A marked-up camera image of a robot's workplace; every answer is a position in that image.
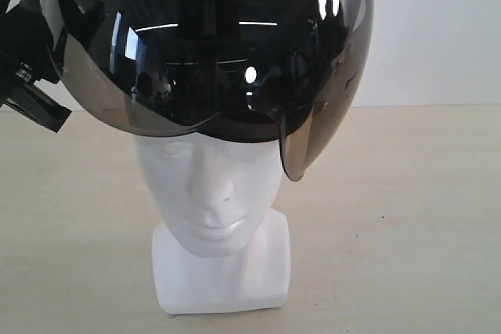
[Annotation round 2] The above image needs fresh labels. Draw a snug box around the black helmet with visor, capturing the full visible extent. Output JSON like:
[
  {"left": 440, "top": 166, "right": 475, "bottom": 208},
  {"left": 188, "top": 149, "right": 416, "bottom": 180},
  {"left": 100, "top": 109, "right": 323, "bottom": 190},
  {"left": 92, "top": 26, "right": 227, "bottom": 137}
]
[{"left": 40, "top": 0, "right": 374, "bottom": 181}]

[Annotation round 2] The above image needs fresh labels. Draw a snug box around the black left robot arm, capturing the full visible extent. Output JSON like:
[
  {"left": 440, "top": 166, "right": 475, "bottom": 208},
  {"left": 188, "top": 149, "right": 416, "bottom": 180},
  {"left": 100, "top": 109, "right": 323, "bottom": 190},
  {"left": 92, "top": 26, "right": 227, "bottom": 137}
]
[{"left": 1, "top": 0, "right": 71, "bottom": 133}]

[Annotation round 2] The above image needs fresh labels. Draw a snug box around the white mannequin head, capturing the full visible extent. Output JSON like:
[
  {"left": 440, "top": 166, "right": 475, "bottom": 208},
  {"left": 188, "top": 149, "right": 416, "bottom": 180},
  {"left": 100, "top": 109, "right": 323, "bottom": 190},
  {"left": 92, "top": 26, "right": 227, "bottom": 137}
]
[{"left": 134, "top": 134, "right": 291, "bottom": 315}]

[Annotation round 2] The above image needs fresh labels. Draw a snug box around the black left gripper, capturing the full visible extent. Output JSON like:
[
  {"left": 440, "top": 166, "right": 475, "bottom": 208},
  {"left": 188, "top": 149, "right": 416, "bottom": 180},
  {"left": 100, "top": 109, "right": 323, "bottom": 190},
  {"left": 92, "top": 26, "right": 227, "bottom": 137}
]
[{"left": 1, "top": 9, "right": 71, "bottom": 133}]

